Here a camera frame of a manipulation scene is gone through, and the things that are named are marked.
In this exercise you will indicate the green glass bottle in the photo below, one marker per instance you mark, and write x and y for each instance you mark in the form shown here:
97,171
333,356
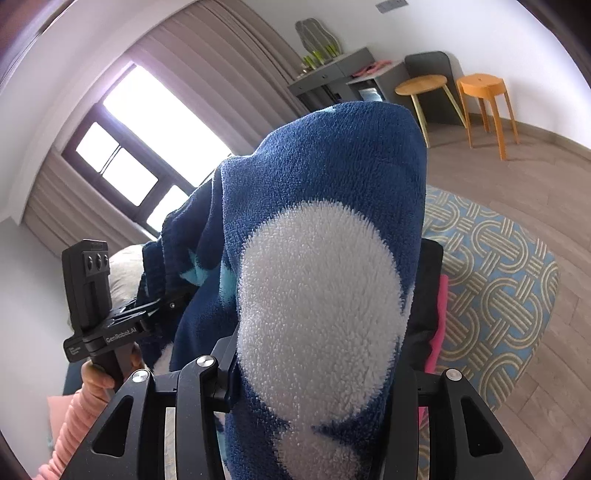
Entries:
330,50
308,61

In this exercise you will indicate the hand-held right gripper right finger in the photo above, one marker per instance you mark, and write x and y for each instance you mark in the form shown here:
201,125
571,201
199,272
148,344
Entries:
443,415

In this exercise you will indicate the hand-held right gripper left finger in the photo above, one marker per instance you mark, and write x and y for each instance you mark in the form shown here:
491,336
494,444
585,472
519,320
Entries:
196,397

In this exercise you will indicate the pink item on desk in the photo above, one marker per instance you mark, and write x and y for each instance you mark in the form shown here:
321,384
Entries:
371,69

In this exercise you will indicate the navy fleece Mickey blanket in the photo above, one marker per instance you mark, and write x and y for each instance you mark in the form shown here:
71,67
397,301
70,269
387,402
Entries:
323,300

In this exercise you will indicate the person's left hand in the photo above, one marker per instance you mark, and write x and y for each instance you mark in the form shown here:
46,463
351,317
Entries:
97,381

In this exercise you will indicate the beige pleated curtain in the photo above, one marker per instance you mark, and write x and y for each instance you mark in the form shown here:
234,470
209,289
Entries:
221,64
78,207

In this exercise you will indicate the dark grey chair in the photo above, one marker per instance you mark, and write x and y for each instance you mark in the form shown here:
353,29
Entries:
429,64

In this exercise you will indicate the grey desk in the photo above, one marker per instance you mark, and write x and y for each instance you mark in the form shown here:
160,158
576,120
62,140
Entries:
332,76

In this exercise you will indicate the window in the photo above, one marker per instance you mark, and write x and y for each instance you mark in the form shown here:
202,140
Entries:
134,138

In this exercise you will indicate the pink garment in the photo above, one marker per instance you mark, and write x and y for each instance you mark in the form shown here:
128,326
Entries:
438,318

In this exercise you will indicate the orange stool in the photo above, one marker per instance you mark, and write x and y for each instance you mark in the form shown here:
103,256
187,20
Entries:
480,85

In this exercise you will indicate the grey wall plate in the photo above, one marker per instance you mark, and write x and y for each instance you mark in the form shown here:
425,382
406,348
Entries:
391,4

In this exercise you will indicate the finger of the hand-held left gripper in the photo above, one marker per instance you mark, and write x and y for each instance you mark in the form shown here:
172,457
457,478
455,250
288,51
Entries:
147,309

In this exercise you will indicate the beige pillow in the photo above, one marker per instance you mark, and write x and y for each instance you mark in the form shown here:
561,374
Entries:
124,272

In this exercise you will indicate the grey sculptural decor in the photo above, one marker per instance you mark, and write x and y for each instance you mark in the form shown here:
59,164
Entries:
314,32

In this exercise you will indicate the round wooden stool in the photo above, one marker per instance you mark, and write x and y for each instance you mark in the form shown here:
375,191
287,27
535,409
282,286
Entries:
420,86

